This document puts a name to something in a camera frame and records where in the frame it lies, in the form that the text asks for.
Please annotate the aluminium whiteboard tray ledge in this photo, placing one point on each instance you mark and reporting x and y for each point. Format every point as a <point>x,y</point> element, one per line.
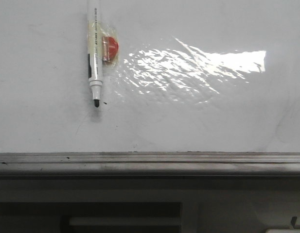
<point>149,164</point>

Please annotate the white box at corner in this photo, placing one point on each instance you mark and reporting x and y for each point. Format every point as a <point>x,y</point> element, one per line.
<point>283,230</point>

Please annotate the red round magnet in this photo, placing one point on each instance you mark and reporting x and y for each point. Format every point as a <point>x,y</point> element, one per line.
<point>110,48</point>

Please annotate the white whiteboard surface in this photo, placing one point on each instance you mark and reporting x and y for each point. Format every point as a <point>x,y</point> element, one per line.
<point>191,75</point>

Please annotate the white whiteboard marker pen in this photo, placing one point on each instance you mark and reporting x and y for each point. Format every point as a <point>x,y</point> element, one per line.
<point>95,49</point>

